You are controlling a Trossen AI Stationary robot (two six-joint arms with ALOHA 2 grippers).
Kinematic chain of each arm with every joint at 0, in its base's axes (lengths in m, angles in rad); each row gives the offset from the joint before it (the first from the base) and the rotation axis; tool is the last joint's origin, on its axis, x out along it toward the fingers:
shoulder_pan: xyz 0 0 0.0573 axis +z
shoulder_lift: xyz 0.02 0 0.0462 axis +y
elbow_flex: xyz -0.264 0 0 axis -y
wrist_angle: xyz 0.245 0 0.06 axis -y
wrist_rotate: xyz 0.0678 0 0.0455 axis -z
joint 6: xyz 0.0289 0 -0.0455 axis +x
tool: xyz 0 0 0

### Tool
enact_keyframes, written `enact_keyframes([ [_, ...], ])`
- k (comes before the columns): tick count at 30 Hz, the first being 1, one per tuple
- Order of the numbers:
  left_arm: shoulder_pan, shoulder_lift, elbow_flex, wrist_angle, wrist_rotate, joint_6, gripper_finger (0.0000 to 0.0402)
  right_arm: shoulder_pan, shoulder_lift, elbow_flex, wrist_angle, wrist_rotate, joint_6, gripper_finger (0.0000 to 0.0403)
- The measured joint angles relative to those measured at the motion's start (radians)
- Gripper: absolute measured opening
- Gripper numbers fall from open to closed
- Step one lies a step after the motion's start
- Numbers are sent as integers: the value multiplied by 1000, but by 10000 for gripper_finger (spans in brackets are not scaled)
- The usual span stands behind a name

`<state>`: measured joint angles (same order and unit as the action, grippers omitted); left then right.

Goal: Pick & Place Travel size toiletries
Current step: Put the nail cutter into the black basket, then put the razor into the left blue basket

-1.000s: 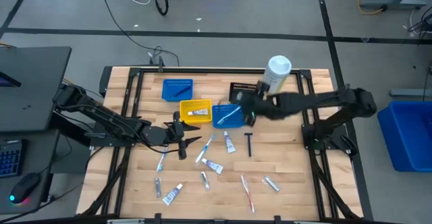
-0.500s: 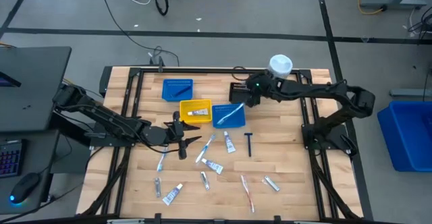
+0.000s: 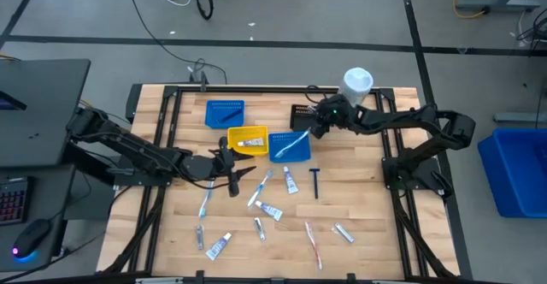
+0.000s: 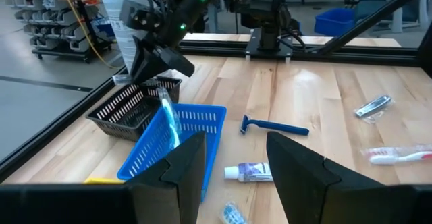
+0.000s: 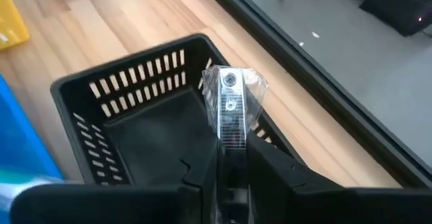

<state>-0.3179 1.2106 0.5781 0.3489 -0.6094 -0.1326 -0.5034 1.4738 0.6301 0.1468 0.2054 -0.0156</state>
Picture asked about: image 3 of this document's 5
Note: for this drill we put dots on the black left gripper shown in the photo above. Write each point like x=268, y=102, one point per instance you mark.
x=201, y=167

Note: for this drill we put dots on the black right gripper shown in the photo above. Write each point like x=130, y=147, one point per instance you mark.
x=335, y=115

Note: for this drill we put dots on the white travel toothpaste tube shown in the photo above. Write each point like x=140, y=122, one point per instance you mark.
x=252, y=142
x=269, y=210
x=218, y=246
x=290, y=180

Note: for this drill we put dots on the blue toothbrush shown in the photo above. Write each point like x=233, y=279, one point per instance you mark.
x=259, y=188
x=290, y=145
x=205, y=202

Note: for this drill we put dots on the dark blue disposable razor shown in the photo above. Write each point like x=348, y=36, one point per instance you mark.
x=315, y=185
x=232, y=115

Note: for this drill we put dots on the red toothbrush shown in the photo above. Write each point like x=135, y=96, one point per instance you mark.
x=313, y=243

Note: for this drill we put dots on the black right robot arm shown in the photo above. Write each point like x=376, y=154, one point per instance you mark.
x=397, y=119

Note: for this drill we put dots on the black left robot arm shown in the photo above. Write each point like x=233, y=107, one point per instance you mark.
x=128, y=145

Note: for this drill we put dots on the black plastic basket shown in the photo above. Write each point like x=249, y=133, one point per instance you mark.
x=295, y=121

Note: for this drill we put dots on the yellow plastic basket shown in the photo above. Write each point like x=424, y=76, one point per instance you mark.
x=233, y=149

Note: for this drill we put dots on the blue plastic basket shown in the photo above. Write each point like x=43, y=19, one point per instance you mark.
x=299, y=155
x=213, y=121

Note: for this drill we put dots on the white wipes canister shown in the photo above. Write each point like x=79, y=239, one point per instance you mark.
x=357, y=83

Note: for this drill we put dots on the black computer desk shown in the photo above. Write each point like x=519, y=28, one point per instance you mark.
x=42, y=104

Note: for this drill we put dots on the grey metal stand foot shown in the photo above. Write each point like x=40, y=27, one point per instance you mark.
x=521, y=118

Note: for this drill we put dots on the large blue plastic bin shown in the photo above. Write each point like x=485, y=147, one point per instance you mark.
x=517, y=173

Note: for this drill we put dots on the black computer mouse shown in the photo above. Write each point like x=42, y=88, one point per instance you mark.
x=32, y=237

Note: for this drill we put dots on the backlit black keyboard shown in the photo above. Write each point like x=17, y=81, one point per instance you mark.
x=13, y=200

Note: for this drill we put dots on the desk monitor with lit screen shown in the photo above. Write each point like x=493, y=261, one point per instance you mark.
x=8, y=102

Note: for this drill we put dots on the black aluminium table frame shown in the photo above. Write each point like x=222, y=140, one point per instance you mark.
x=256, y=89

